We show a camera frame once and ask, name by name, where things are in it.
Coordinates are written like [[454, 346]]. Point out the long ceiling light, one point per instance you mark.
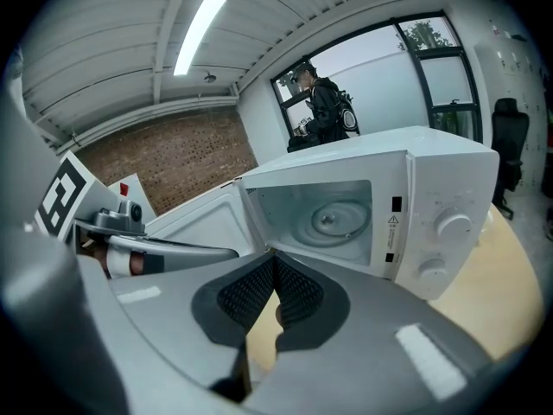
[[198, 35]]

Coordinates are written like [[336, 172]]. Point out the black-framed window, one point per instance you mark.
[[447, 80]]

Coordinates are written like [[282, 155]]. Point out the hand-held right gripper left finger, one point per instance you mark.
[[173, 318]]

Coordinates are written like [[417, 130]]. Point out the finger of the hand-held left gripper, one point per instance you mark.
[[190, 255]]

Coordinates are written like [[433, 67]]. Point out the round ceiling sensor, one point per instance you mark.
[[210, 78]]

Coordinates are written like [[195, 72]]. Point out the person's left hand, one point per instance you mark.
[[118, 262]]

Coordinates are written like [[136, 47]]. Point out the white microwave oven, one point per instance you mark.
[[449, 180]]

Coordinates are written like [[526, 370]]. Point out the clear glass turntable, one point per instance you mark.
[[341, 225]]

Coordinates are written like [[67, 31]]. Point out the white ceiling pipe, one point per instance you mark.
[[151, 115]]

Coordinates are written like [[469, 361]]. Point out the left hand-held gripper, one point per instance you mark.
[[60, 193]]

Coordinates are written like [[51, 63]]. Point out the white locker cabinet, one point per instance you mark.
[[510, 72]]

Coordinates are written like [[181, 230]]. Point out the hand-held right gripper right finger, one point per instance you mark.
[[367, 353]]

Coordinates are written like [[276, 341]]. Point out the black office chair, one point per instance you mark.
[[510, 145]]

